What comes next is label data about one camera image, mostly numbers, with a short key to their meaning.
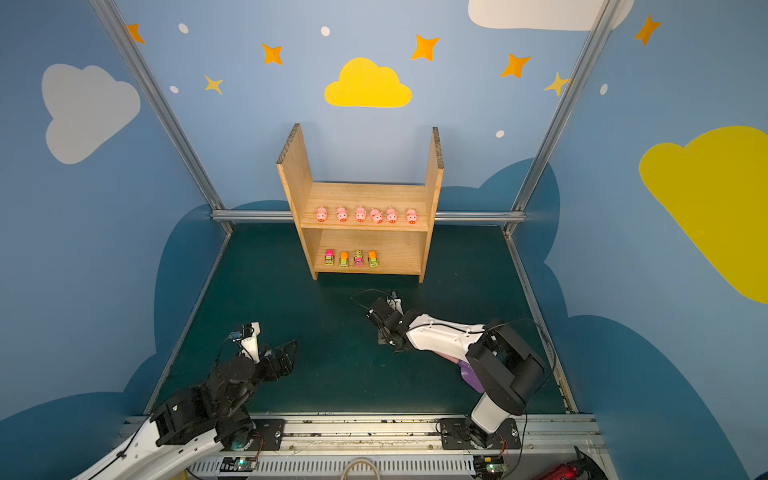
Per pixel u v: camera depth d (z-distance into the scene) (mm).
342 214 840
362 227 841
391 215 840
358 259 1011
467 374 839
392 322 692
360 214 839
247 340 658
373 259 1009
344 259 1011
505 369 452
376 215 836
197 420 519
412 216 839
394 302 807
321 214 840
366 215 840
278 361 665
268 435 740
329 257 1011
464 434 747
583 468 686
